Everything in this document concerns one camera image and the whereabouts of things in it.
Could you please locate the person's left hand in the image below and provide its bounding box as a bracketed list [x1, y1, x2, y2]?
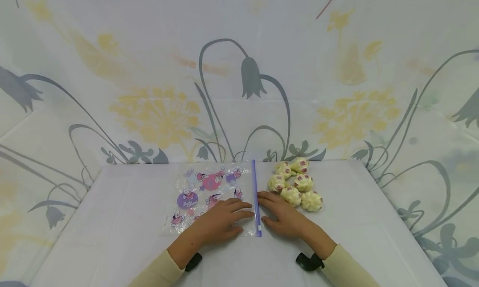
[186, 198, 256, 249]

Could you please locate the person's right hand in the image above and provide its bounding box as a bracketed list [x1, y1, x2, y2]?
[257, 191, 319, 242]

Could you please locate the clear printed zip bag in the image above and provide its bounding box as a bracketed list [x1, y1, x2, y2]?
[165, 160, 262, 238]

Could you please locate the person's right forearm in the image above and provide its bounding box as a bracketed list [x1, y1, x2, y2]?
[299, 225, 380, 287]

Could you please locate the person's left forearm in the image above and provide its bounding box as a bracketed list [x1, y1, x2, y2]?
[128, 233, 206, 287]

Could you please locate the pile of garlic bulbs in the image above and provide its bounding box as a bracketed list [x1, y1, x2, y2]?
[267, 157, 323, 213]

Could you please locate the black wrist band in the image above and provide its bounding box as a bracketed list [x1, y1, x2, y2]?
[184, 252, 203, 272]
[296, 252, 326, 272]

